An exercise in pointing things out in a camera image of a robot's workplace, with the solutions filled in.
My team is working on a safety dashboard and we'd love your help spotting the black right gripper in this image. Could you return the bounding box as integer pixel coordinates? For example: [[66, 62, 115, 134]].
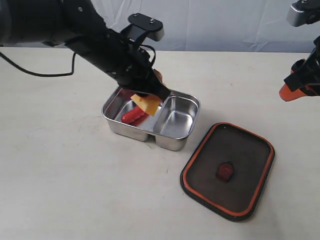
[[279, 47, 320, 102]]

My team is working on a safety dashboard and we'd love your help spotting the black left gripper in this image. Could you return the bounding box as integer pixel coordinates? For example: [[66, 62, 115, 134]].
[[104, 32, 171, 100]]

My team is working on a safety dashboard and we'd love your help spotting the yellow toy cheese wedge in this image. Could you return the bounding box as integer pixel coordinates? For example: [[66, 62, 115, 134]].
[[130, 94, 162, 116]]

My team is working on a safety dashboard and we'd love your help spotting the stainless steel lunch box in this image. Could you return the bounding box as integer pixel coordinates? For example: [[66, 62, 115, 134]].
[[102, 87, 201, 151]]

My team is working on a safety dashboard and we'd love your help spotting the red toy sausage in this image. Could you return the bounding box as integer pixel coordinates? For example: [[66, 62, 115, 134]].
[[121, 106, 146, 124]]

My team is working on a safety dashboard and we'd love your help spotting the transparent lid with orange valve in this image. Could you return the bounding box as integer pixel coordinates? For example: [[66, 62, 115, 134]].
[[180, 122, 275, 222]]

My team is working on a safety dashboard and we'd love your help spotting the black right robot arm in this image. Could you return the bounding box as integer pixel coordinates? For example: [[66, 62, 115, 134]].
[[279, 37, 320, 102]]

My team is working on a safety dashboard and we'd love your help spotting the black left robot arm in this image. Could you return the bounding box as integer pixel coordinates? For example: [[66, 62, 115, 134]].
[[0, 0, 170, 100]]

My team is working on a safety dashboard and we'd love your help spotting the grey backdrop cloth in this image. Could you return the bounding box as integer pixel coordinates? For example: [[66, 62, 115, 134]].
[[0, 0, 320, 54]]

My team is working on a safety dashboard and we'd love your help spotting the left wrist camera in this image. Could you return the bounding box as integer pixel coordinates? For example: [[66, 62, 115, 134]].
[[120, 12, 165, 44]]

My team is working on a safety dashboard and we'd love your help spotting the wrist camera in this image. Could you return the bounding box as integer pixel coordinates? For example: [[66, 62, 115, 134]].
[[120, 12, 165, 44], [286, 0, 320, 27]]

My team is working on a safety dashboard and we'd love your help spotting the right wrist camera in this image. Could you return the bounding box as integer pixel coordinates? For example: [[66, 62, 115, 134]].
[[286, 0, 320, 27]]

